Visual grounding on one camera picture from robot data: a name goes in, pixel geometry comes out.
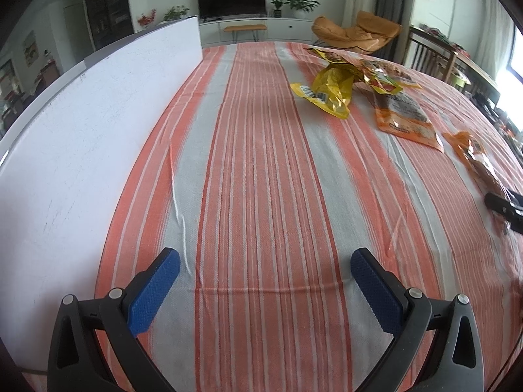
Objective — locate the black flat television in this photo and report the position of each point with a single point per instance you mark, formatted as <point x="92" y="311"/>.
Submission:
<point x="231" y="0"/>

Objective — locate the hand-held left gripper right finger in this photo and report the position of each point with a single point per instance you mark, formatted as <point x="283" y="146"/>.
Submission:
<point x="378" y="294"/>

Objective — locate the tall dark display cabinet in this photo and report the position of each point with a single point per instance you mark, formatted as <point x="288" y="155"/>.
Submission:
<point x="106" y="8"/>

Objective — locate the dark wooden chair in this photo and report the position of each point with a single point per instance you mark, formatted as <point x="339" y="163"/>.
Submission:
<point x="425" y="53"/>

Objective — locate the large potted green plant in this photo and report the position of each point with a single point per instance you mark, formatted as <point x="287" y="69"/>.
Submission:
<point x="300" y="2"/>

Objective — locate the leafy plant in vase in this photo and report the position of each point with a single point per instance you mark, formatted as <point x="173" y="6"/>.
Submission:
<point x="176" y="13"/>

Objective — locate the orange lounge chair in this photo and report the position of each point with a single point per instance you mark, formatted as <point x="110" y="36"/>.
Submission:
<point x="351" y="32"/>

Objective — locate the white television cabinet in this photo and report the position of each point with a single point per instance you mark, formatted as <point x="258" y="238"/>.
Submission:
<point x="286" y="28"/>

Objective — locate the large white cardboard box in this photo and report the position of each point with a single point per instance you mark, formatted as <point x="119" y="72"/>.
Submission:
<point x="81" y="171"/>

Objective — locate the orange white striped tablecloth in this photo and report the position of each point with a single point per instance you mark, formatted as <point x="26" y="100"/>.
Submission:
<point x="265" y="171"/>

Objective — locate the framed wall painting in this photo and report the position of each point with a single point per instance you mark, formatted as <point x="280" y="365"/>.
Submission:
<point x="30" y="48"/>

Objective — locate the yellow edged pastry packet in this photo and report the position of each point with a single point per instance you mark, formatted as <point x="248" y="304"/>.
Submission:
<point x="327" y="55"/>

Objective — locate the red orange printed snack packet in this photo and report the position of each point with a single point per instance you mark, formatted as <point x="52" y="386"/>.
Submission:
<point x="382" y="74"/>

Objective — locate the small orange snack packet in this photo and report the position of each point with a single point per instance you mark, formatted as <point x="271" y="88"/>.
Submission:
<point x="470" y="151"/>

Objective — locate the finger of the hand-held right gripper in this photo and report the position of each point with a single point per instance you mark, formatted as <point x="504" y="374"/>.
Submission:
<point x="515" y="197"/>
<point x="504" y="209"/>

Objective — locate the white curtain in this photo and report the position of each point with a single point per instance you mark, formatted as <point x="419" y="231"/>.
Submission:
<point x="494" y="36"/>

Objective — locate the green pot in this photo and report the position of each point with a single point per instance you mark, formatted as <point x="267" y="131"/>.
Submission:
<point x="461" y="77"/>

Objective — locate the orange trimmed brown snack packet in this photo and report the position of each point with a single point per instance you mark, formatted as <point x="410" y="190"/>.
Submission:
<point x="402" y="114"/>

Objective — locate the wooden side table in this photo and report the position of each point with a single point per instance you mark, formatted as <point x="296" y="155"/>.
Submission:
<point x="478" y="69"/>

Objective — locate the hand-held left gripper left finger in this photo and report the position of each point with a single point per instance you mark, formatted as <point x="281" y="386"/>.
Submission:
<point x="153" y="294"/>

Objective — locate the yellow snack packet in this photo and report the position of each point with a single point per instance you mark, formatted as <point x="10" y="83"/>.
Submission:
<point x="333" y="85"/>

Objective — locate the red flower arrangement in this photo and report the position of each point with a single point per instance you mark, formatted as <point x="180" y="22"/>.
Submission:
<point x="146" y="18"/>

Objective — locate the small potted green plant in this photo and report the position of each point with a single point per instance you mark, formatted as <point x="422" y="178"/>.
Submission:
<point x="278" y="6"/>

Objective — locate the dark framed window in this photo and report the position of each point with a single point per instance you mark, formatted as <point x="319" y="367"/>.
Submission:
<point x="515" y="61"/>

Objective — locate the small wooden bench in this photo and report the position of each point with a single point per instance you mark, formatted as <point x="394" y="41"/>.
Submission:
<point x="245" y="27"/>

